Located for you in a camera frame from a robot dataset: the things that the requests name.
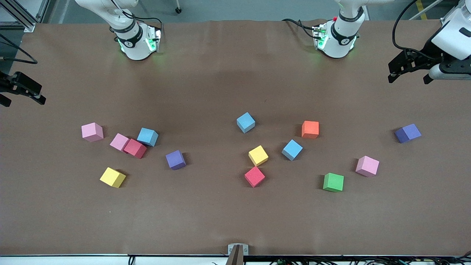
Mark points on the black caster wheel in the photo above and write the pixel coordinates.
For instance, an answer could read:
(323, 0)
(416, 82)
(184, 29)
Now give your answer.
(178, 10)

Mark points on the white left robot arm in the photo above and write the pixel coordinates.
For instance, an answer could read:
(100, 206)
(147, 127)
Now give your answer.
(340, 40)

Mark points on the white table edge rail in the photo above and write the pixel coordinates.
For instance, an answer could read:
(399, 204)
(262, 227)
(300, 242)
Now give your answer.
(73, 260)

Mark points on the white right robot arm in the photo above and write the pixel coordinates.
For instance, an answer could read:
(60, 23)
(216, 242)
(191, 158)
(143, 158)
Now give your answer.
(134, 46)

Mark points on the purple foam cube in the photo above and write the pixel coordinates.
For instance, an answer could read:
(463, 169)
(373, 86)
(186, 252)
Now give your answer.
(175, 159)
(407, 133)

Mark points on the yellow foam cube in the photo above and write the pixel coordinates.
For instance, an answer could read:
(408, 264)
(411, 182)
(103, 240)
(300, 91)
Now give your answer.
(258, 155)
(112, 177)

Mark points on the green foam cube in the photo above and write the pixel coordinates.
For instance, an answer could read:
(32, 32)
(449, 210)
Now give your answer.
(333, 182)

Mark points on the brown table cover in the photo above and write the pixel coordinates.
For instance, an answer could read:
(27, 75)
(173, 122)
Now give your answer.
(220, 221)

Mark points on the blue foam cube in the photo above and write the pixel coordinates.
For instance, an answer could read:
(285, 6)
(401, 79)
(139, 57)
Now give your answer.
(292, 149)
(245, 122)
(147, 136)

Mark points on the pink foam cube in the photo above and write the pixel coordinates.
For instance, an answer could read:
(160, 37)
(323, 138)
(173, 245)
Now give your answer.
(92, 132)
(118, 142)
(367, 166)

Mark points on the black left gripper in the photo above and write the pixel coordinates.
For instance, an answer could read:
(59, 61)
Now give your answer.
(429, 50)

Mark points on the red foam cube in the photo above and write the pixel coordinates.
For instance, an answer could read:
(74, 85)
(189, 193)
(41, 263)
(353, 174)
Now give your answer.
(254, 176)
(134, 148)

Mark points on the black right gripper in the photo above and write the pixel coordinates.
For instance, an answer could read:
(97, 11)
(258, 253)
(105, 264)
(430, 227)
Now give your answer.
(8, 84)

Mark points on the orange foam cube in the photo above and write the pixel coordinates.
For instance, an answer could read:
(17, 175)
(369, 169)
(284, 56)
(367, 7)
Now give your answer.
(310, 129)

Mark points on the grey metal table bracket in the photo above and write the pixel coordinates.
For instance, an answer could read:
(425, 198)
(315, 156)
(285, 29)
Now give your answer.
(238, 254)

